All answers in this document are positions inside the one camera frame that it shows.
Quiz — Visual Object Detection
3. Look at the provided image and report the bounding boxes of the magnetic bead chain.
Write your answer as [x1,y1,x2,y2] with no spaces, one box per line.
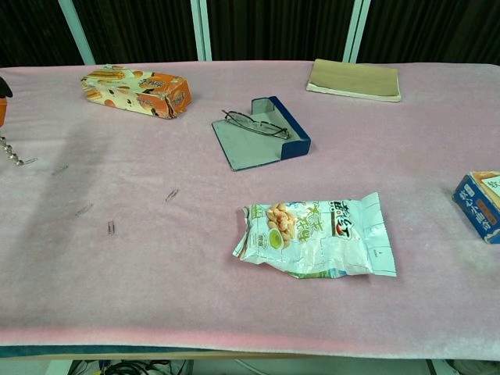
[0,134,27,167]

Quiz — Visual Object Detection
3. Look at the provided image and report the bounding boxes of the pale partition post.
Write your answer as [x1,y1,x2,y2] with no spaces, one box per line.
[58,0,97,66]
[341,0,372,63]
[190,0,213,62]

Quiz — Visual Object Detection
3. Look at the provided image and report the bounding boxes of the orange biscuit box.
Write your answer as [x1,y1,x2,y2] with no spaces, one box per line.
[80,65,192,120]

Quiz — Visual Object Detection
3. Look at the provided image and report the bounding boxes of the blue open glasses case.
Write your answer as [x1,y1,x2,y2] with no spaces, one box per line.
[211,95,312,173]

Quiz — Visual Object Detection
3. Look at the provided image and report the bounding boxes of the blue snack box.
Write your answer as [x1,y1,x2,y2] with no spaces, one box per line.
[452,170,500,245]

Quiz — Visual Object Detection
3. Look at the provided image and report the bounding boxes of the pink table cloth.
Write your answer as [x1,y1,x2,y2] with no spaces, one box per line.
[0,60,500,360]

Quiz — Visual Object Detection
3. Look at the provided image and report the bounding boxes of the thin-framed eyeglasses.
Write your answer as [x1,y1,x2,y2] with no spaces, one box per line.
[221,109,291,141]

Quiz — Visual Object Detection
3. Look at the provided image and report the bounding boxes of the black cable bundle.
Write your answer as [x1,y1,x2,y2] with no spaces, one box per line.
[70,359,192,375]

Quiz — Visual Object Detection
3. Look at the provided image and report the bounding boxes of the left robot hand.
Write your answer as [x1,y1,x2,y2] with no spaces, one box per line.
[0,76,13,128]

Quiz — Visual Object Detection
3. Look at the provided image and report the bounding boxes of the white green snack bag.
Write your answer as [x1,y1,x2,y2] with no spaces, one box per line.
[231,191,398,279]

